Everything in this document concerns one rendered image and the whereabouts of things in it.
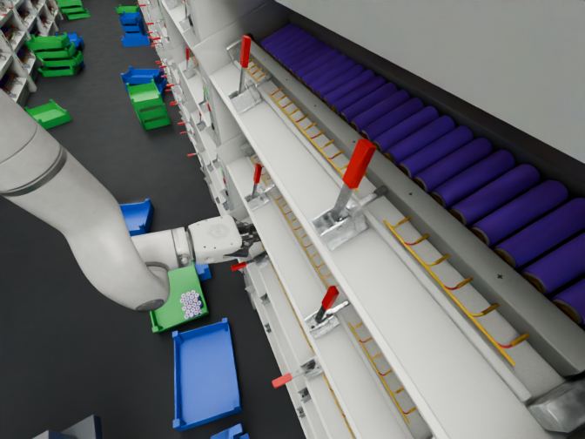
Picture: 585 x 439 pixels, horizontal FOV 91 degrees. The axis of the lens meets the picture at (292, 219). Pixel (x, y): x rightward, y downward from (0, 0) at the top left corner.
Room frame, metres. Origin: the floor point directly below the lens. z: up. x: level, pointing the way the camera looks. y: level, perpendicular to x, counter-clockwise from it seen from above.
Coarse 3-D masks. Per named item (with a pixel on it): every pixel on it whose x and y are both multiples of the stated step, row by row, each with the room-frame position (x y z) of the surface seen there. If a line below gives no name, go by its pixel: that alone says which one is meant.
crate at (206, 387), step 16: (224, 320) 0.47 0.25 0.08; (176, 336) 0.40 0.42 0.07; (192, 336) 0.43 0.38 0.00; (208, 336) 0.43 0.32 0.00; (224, 336) 0.43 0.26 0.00; (176, 352) 0.36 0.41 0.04; (192, 352) 0.37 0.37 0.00; (208, 352) 0.37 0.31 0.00; (224, 352) 0.38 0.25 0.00; (176, 368) 0.30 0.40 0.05; (192, 368) 0.32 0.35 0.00; (208, 368) 0.32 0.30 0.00; (224, 368) 0.32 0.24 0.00; (176, 384) 0.25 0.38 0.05; (192, 384) 0.27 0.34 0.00; (208, 384) 0.27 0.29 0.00; (224, 384) 0.27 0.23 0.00; (176, 400) 0.21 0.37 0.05; (192, 400) 0.22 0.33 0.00; (208, 400) 0.22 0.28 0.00; (224, 400) 0.22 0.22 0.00; (240, 400) 0.22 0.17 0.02; (176, 416) 0.16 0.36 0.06; (192, 416) 0.17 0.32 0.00; (208, 416) 0.17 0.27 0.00; (224, 416) 0.17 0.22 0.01
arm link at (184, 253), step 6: (180, 228) 0.39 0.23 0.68; (174, 234) 0.37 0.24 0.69; (180, 234) 0.37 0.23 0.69; (186, 234) 0.38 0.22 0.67; (174, 240) 0.36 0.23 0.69; (180, 240) 0.36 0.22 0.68; (186, 240) 0.36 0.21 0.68; (180, 246) 0.35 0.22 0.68; (186, 246) 0.35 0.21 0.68; (180, 252) 0.34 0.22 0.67; (186, 252) 0.35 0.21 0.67; (180, 258) 0.34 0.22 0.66; (186, 258) 0.34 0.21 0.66; (192, 258) 0.35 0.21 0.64; (180, 264) 0.34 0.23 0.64; (186, 264) 0.34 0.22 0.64
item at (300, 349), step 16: (240, 208) 0.55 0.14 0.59; (272, 272) 0.38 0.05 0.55; (272, 288) 0.34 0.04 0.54; (272, 304) 0.30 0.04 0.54; (288, 304) 0.30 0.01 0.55; (288, 320) 0.26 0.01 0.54; (288, 336) 0.23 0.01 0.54; (304, 336) 0.23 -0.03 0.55; (304, 352) 0.20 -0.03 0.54; (320, 384) 0.14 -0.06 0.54; (320, 400) 0.12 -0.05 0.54; (336, 400) 0.12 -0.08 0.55; (320, 416) 0.09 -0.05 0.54; (336, 416) 0.09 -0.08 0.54; (336, 432) 0.07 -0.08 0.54; (352, 432) 0.07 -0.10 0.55
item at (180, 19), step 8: (160, 0) 1.18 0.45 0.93; (168, 0) 1.03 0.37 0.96; (176, 0) 1.04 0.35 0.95; (184, 0) 0.81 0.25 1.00; (168, 8) 1.06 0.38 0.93; (176, 8) 1.02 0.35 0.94; (184, 8) 0.99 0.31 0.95; (176, 16) 0.95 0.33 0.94; (184, 16) 0.93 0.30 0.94; (176, 24) 0.88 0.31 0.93; (184, 24) 0.79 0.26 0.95; (184, 32) 0.63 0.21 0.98; (192, 40) 0.63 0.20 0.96
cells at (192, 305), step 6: (186, 294) 0.56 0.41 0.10; (192, 294) 0.56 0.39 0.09; (198, 294) 0.56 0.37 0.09; (180, 300) 0.54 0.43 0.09; (186, 300) 0.54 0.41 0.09; (192, 300) 0.55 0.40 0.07; (198, 300) 0.56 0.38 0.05; (186, 306) 0.52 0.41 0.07; (192, 306) 0.52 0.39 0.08; (198, 306) 0.52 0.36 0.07; (186, 312) 0.50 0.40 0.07; (192, 312) 0.50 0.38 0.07; (198, 312) 0.50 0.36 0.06; (186, 318) 0.48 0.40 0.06
